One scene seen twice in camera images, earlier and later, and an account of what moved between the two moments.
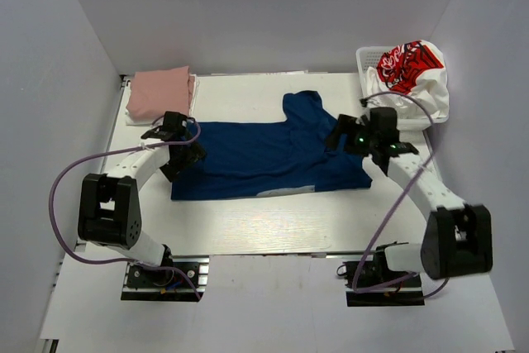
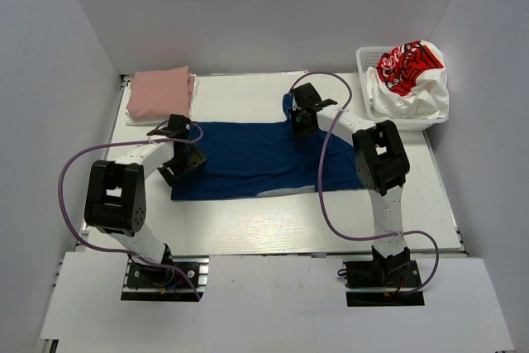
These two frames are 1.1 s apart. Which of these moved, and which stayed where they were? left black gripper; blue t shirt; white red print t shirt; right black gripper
Moved: right black gripper
Stayed: white red print t shirt; blue t shirt; left black gripper
